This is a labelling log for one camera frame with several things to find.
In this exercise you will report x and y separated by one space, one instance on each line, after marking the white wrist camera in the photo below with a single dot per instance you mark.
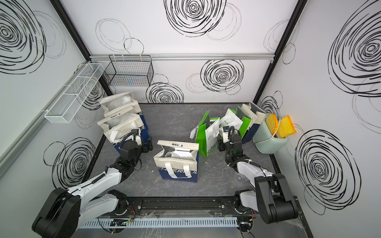
135 132
227 133

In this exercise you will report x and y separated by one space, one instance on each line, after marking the blue beige takeout bag front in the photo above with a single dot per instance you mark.
252 116

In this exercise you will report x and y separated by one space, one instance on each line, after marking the blue beige bag back row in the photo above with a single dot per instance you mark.
178 160

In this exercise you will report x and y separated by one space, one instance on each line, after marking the black corner frame post left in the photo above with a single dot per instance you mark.
101 88

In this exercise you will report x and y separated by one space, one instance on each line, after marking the green white bag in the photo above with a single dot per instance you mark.
238 118
205 134

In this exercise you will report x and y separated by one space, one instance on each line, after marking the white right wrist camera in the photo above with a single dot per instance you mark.
227 133

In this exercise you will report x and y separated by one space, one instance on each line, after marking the aluminium wall rail back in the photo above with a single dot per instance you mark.
185 56

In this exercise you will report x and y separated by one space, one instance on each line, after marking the black corner frame post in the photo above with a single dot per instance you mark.
101 88
281 46

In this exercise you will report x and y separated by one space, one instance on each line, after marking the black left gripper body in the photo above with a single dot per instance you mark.
145 148

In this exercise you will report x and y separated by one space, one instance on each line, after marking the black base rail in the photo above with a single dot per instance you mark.
181 205

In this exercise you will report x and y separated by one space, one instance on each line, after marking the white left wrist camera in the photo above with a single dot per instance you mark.
135 132

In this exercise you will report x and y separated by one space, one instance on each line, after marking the black corner frame post right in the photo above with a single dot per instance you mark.
281 46

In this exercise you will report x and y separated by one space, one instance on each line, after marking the blue beige bag first row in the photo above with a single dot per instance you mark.
118 102

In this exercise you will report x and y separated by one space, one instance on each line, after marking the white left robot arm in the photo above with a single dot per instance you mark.
66 210

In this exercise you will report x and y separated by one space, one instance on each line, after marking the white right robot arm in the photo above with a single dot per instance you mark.
270 195

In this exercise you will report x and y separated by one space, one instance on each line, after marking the grey slotted cable duct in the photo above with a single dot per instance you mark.
205 222

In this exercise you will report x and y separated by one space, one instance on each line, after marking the aluminium wall rail left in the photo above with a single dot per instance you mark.
10 156

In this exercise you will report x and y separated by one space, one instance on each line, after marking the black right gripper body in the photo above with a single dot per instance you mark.
223 146

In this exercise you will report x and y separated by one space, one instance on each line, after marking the black wire basket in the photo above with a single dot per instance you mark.
129 71

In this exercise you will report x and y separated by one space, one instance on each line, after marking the white wire shelf basket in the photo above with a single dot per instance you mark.
75 93

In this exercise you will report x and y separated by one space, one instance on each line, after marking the aluminium wall rail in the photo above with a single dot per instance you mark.
10 156
185 56

